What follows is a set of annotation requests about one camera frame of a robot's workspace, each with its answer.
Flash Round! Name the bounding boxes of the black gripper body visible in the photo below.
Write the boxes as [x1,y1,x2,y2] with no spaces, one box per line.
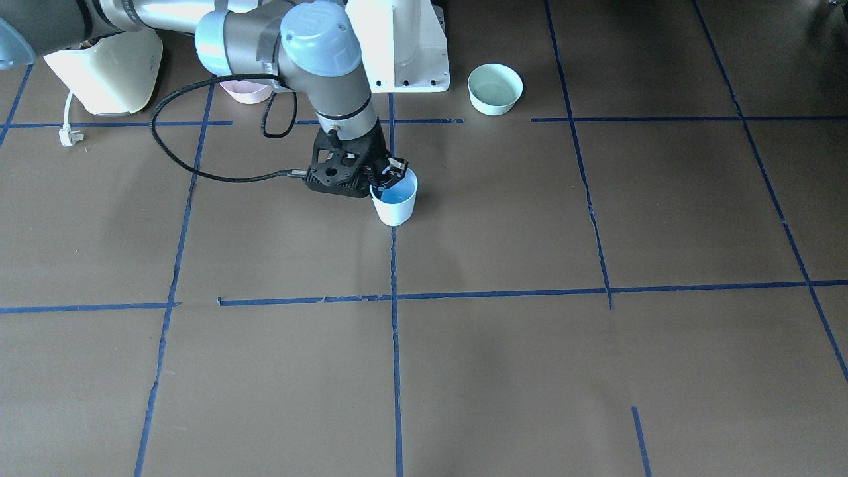
[322,123,390,174]

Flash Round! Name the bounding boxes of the light blue cup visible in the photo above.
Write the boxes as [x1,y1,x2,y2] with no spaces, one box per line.
[370,190,416,227]

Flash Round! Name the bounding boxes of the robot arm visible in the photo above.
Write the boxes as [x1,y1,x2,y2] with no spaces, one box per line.
[1,1,408,198]

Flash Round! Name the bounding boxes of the pink bowl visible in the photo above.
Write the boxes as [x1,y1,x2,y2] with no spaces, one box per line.
[220,79,273,105]

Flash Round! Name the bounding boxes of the green bowl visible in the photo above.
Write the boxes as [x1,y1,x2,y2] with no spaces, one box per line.
[467,63,524,117]

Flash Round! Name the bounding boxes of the cream toaster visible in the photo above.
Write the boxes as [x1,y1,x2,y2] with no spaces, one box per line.
[44,30,164,117]

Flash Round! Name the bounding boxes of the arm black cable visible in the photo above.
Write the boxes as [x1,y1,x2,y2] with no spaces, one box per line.
[150,73,312,184]

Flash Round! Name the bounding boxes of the white camera pillar mount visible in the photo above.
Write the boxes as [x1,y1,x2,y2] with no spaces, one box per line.
[345,1,451,93]

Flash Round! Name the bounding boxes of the white plug and cord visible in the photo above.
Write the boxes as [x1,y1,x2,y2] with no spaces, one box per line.
[58,91,85,148]

